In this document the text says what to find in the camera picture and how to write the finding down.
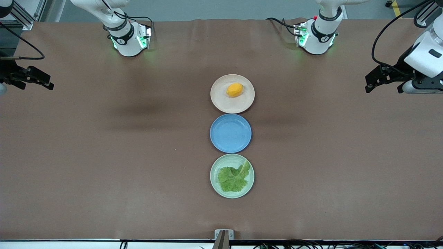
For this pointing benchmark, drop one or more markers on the beige round plate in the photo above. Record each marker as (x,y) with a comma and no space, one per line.
(230,103)

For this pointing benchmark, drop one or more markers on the blue round plate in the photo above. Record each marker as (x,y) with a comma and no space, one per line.
(230,133)

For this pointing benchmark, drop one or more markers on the grey metal bracket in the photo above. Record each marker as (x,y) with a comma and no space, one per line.
(218,234)

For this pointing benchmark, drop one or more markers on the green lettuce leaf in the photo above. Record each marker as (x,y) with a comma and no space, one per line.
(232,180)

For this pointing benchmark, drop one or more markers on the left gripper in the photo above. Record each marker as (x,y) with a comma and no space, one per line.
(398,67)

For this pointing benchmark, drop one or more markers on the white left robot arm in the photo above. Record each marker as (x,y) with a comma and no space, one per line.
(320,38)

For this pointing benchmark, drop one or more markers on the brown table mat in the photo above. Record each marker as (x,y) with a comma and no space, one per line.
(104,155)

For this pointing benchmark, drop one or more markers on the yellow lemon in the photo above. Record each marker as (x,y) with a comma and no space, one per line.
(234,90)

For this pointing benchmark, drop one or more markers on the aluminium frame bar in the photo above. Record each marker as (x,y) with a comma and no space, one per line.
(28,21)

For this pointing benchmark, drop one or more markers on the light green round plate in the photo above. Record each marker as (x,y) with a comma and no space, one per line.
(221,162)

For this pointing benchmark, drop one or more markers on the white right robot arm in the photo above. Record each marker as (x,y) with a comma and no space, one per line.
(128,43)

